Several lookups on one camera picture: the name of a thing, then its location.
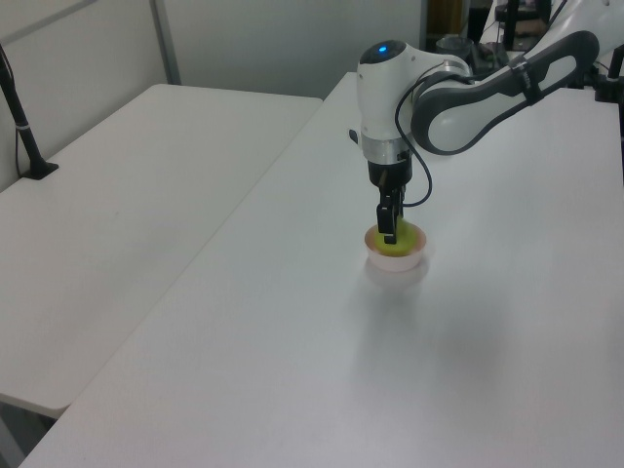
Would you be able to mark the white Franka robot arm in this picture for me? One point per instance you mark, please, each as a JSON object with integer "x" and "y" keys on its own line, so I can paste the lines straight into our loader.
{"x": 385, "y": 97}

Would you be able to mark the black camera stand with base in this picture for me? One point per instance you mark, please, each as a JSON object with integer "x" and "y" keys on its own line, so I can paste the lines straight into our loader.
{"x": 22, "y": 127}

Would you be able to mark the black table clamp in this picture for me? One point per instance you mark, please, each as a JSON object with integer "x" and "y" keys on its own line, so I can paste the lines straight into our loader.
{"x": 606, "y": 89}

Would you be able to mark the green pear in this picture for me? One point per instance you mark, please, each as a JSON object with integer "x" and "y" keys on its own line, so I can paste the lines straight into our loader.
{"x": 404, "y": 241}

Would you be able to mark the grey metal bucket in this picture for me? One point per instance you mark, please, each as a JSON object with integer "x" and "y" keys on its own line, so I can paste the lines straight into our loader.
{"x": 452, "y": 45}

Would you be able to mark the pink plastic bowl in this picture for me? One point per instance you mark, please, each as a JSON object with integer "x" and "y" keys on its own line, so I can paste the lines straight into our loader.
{"x": 396, "y": 261}

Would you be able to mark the black camera stand pole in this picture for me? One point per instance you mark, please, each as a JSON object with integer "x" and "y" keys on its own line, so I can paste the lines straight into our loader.
{"x": 615, "y": 61}

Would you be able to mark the grey metal partition post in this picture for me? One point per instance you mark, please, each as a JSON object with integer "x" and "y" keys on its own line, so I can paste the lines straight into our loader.
{"x": 166, "y": 41}

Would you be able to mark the black monitor stand pole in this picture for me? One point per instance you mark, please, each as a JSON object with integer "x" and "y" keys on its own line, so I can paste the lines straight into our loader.
{"x": 511, "y": 22}

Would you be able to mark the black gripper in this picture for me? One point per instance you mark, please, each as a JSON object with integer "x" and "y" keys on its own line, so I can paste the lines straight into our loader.
{"x": 390, "y": 173}

